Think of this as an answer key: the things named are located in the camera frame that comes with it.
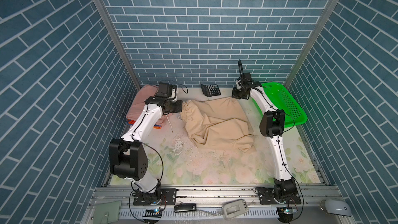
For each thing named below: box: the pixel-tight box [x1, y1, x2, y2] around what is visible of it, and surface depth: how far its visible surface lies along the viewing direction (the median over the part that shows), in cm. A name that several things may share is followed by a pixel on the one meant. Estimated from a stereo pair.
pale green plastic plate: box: [94, 200, 122, 224], surface depth 71 cm
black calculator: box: [200, 84, 222, 97], surface depth 121 cm
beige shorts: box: [179, 96, 257, 153], surface depth 93 cm
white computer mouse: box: [324, 199, 352, 217], surface depth 67 cm
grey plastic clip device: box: [221, 198, 249, 220], surface depth 70 cm
